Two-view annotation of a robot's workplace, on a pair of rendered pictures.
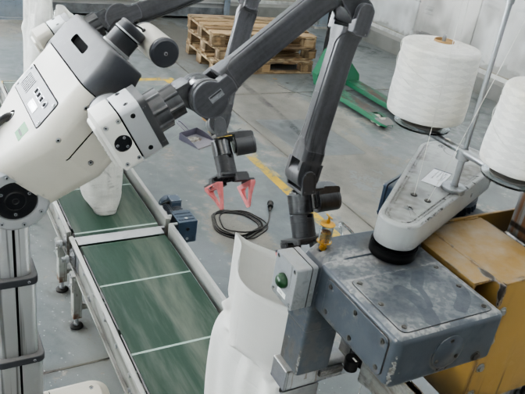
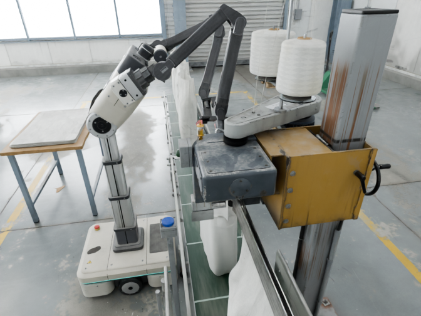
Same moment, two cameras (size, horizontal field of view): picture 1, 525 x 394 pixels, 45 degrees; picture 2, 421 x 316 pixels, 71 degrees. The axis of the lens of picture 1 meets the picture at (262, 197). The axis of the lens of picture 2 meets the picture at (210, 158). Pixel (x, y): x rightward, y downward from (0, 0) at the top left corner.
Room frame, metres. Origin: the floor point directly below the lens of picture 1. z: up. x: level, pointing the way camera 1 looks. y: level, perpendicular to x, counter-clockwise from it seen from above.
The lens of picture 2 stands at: (0.11, -0.55, 1.81)
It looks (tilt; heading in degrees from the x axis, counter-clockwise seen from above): 29 degrees down; 23
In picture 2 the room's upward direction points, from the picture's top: 1 degrees counter-clockwise
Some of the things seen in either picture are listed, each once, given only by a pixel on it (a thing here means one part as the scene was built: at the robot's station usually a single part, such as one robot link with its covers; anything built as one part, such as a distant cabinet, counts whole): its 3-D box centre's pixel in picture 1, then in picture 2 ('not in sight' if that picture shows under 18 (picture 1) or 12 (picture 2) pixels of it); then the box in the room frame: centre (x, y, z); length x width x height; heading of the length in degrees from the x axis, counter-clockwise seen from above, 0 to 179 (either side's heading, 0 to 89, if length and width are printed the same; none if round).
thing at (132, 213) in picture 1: (65, 145); (184, 118); (3.43, 1.21, 0.33); 2.21 x 0.39 x 0.09; 32
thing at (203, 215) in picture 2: (291, 388); (202, 212); (1.02, -0.12, 0.98); 0.09 x 0.05 x 0.05; 122
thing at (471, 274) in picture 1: (433, 284); (265, 160); (1.08, -0.37, 1.26); 0.22 x 0.05 x 0.16; 32
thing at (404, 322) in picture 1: (383, 330); (229, 180); (0.97, -0.26, 1.21); 0.30 x 0.25 x 0.30; 32
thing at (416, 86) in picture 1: (433, 80); (271, 52); (1.31, -0.31, 1.61); 0.17 x 0.17 x 0.17
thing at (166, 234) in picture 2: not in sight; (168, 227); (1.05, 0.07, 0.81); 0.08 x 0.08 x 0.06; 32
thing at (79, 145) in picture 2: not in sight; (67, 161); (1.93, 1.75, 0.37); 0.95 x 0.62 x 0.75; 32
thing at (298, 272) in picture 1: (294, 277); (185, 152); (0.98, -0.08, 1.28); 0.08 x 0.05 x 0.09; 32
